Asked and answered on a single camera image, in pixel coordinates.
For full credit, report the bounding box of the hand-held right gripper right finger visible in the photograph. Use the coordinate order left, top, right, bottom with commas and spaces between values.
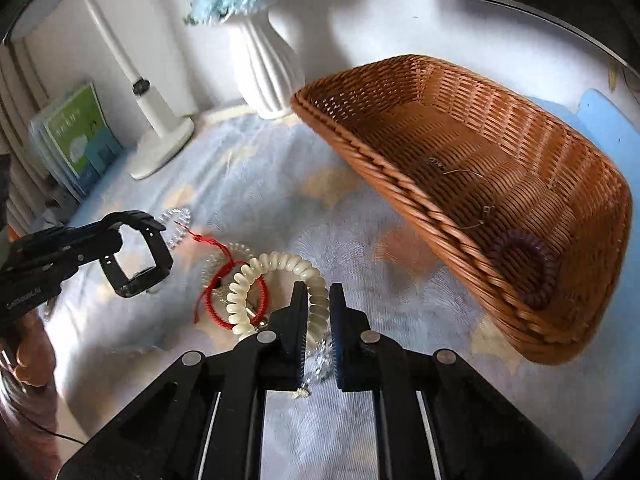
327, 282, 585, 480

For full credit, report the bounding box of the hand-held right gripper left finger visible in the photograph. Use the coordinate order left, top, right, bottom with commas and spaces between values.
57, 281, 311, 480

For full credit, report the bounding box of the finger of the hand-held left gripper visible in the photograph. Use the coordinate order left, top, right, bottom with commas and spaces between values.
30, 246, 125, 277
10, 224, 126, 256

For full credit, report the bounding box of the cream spiral hair tie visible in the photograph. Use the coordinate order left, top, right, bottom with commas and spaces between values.
225, 251, 332, 357

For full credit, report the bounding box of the black square wristwatch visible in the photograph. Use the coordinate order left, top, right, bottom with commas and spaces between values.
97, 211, 175, 299

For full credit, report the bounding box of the brown wicker basket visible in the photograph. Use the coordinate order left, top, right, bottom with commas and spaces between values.
290, 54, 632, 367

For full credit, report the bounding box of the person's left forearm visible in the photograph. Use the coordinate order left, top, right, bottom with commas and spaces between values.
0, 385, 68, 480

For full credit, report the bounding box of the person's left hand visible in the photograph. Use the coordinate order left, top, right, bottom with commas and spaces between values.
0, 310, 57, 392

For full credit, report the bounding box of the green cover book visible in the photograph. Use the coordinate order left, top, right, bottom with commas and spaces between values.
41, 81, 124, 182

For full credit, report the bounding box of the beige pleated curtain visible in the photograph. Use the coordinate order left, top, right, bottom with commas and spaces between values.
0, 42, 53, 238

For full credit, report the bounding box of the blue printed tablecloth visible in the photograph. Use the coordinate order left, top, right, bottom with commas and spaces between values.
42, 102, 640, 480

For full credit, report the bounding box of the white desk lamp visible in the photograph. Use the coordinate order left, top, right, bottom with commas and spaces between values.
2, 0, 197, 181

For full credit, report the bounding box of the thin silver earring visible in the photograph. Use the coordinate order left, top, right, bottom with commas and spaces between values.
459, 204, 497, 232

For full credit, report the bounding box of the white ribbed vase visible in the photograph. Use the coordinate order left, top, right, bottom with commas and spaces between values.
226, 9, 307, 121

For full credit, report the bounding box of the light blue board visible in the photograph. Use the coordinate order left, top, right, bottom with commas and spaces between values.
572, 88, 640, 173

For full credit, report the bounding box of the clear crystal bracelet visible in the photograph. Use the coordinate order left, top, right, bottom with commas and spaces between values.
294, 335, 337, 401

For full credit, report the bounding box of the red string bracelet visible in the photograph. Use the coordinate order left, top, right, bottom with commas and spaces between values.
174, 220, 271, 336

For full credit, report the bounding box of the clear spiral hair tie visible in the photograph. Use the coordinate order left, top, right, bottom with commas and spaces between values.
201, 241, 257, 287

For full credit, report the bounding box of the clear bead bracelet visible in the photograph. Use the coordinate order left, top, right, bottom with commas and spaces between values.
156, 205, 194, 252

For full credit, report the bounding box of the thin black cable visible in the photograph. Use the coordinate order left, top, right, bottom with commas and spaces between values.
12, 407, 87, 445

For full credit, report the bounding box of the thin silver necklace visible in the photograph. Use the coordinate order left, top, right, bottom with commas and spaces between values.
424, 156, 490, 182

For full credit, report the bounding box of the purple spiral hair tie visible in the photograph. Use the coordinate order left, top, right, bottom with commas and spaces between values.
489, 230, 559, 311

